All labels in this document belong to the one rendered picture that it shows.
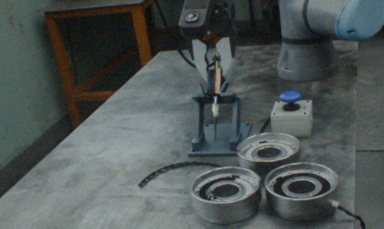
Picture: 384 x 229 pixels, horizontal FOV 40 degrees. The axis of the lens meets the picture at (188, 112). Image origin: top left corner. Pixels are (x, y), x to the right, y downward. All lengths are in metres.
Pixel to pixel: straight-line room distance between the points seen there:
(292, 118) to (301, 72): 0.30
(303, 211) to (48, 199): 0.44
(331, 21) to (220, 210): 0.55
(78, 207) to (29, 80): 2.19
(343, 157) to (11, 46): 2.27
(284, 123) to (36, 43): 2.30
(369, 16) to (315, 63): 0.19
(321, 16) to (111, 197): 0.59
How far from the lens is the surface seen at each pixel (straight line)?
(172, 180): 0.92
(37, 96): 3.11
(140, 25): 2.83
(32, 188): 1.00
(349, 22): 1.13
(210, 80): 0.98
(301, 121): 0.99
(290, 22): 1.26
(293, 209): 0.76
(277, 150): 0.91
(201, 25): 0.88
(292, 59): 1.28
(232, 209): 0.76
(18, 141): 2.96
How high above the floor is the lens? 1.24
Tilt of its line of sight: 22 degrees down
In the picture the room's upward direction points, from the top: 9 degrees counter-clockwise
